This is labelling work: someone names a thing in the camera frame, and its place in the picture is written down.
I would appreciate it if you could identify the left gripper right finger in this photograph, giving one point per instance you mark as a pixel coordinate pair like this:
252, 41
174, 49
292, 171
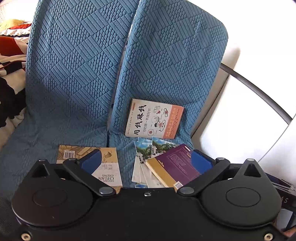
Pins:
210, 171

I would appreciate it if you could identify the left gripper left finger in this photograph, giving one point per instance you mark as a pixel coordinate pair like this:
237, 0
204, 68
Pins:
82, 169

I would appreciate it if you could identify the brown antique painting book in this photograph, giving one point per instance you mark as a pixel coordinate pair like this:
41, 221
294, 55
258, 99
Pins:
108, 172

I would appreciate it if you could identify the purple gold book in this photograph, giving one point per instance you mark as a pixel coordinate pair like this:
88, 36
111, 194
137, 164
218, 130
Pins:
174, 167

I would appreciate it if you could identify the scenic photo envelope top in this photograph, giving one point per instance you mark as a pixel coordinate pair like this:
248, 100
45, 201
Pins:
159, 147

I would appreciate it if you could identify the scenic photo envelope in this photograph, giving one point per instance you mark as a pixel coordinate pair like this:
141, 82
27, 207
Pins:
141, 174
159, 147
140, 185

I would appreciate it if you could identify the white orange finance book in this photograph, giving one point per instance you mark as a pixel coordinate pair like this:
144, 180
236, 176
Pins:
153, 119

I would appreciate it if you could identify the scenic photo envelope bottom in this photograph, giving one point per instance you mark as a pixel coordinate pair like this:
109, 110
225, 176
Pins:
140, 185

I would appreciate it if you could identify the blue textured sofa cover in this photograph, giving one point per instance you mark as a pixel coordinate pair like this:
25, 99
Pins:
87, 60

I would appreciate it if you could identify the white sofa armrest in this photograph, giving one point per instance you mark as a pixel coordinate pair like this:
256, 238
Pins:
230, 59

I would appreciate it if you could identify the striped red black blanket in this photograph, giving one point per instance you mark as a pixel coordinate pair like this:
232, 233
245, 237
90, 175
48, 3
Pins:
14, 45

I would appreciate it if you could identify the yellow pillow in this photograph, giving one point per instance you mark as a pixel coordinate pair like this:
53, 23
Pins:
12, 24

